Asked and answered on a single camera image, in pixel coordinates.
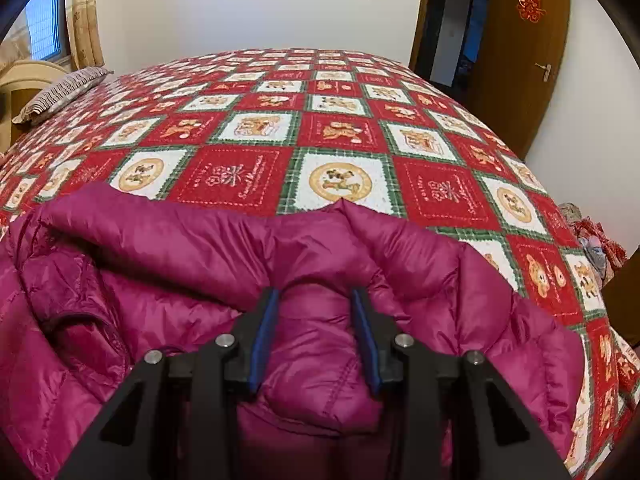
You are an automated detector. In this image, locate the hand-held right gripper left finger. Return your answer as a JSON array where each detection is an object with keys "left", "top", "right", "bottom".
[{"left": 55, "top": 286, "right": 281, "bottom": 480}]

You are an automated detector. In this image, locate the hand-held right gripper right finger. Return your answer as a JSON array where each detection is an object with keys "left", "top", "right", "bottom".
[{"left": 349, "top": 287, "right": 571, "bottom": 480}]

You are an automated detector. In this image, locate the magenta down jacket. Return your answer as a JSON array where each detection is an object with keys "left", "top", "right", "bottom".
[{"left": 0, "top": 182, "right": 588, "bottom": 480}]

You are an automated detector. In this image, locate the pile of patterned clothes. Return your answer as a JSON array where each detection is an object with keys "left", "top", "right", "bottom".
[{"left": 557, "top": 202, "right": 630, "bottom": 282}]

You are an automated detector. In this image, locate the red checked printed bedspread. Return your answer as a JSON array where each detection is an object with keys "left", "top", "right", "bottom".
[{"left": 0, "top": 47, "right": 640, "bottom": 480}]

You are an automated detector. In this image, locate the wooden dresser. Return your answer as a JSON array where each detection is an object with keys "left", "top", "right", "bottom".
[{"left": 601, "top": 255, "right": 640, "bottom": 347}]

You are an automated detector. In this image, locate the striped pillow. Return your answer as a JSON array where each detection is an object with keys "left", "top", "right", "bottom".
[{"left": 12, "top": 66, "right": 113, "bottom": 125}]

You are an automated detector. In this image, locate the wooden door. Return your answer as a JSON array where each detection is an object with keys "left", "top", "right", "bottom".
[{"left": 467, "top": 0, "right": 572, "bottom": 161}]

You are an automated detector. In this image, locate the cream headboard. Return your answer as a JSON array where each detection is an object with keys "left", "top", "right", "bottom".
[{"left": 0, "top": 59, "right": 69, "bottom": 156}]

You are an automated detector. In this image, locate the beige curtain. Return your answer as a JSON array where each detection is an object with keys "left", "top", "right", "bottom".
[{"left": 65, "top": 0, "right": 104, "bottom": 72}]

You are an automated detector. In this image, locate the red paper door decoration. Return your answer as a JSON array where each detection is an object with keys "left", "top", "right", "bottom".
[{"left": 516, "top": 0, "right": 546, "bottom": 23}]

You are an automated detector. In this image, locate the window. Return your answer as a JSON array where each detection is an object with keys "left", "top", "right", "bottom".
[{"left": 24, "top": 0, "right": 67, "bottom": 62}]

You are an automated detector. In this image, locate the wooden door frame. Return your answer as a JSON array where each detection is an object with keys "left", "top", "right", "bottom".
[{"left": 409, "top": 0, "right": 493, "bottom": 92}]

